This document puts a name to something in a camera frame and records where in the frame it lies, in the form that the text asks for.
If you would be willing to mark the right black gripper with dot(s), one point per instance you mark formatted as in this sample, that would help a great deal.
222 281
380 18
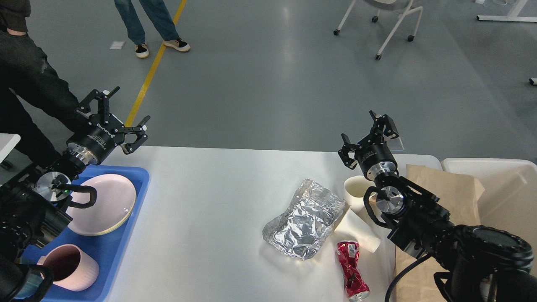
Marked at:
377 158

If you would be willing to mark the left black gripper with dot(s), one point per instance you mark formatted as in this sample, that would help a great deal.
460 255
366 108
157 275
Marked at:
94 140

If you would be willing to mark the pink plate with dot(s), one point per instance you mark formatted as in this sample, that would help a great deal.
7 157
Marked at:
110 186

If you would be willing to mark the pink mug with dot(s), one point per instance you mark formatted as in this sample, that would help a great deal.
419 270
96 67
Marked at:
72 269

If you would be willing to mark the green mug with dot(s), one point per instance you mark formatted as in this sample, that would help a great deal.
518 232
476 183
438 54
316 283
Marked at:
33 280

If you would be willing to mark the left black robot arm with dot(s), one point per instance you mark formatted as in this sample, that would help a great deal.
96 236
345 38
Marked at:
35 201

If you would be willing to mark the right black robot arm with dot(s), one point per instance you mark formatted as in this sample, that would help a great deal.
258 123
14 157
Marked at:
480 263

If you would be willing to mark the upright white paper cup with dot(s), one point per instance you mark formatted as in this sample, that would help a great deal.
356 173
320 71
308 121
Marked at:
354 192

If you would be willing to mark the person in dark clothes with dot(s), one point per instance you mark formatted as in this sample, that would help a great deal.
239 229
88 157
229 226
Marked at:
26 74

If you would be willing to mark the yellow plate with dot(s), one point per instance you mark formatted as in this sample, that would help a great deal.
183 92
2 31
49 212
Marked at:
106 216

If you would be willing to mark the lying white paper cup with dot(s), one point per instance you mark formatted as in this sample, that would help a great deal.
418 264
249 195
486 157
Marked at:
351 227

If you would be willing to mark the white paper on floor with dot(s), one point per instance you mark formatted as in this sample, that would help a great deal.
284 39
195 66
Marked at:
117 45

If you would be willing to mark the crumpled aluminium foil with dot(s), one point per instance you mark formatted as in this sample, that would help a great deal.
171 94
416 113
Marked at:
301 230

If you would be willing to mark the white side table left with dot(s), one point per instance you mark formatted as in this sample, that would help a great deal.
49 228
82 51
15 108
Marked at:
7 144

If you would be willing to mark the blue plastic tray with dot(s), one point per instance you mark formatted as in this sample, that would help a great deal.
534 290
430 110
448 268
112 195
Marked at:
107 249

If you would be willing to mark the crushed red can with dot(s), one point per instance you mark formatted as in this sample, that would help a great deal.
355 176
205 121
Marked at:
348 253

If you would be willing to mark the white plastic bin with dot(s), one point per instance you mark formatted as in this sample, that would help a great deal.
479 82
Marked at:
509 201

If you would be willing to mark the white table frame corner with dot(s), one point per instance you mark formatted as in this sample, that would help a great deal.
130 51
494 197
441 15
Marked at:
511 16

